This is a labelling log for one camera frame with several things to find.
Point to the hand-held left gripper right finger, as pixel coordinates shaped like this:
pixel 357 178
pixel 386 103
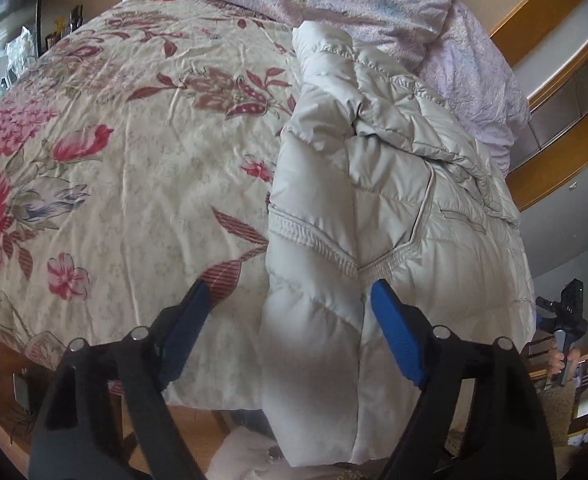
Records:
pixel 399 332

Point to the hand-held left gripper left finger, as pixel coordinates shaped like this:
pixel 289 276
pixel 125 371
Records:
pixel 184 327

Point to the white puffer jacket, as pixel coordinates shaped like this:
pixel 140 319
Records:
pixel 389 200

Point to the person's right hand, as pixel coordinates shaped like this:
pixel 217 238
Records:
pixel 555 357

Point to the white cloth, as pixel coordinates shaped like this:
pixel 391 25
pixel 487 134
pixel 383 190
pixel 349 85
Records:
pixel 244 452

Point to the floral bedspread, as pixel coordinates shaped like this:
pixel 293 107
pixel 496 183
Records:
pixel 139 170

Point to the small lilac floral pillow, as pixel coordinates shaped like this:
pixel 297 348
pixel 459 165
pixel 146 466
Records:
pixel 479 80

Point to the wooden headboard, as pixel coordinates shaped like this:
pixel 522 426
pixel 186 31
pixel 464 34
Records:
pixel 549 60

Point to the clear plastic bag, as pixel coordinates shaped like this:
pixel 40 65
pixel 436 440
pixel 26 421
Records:
pixel 20 52

